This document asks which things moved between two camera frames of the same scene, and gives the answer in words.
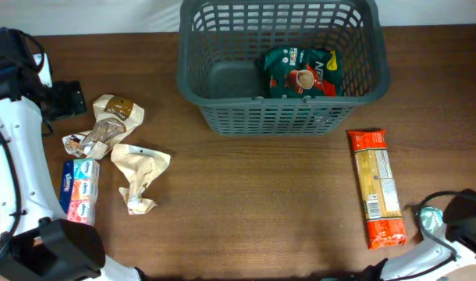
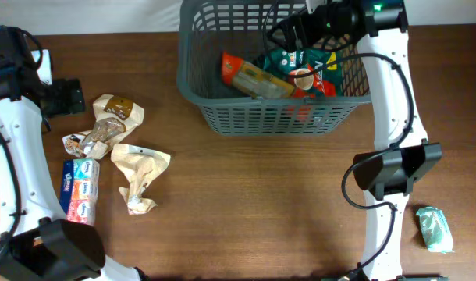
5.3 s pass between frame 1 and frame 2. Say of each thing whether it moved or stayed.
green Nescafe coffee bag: stayed
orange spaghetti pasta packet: moved
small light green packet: stayed
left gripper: stayed
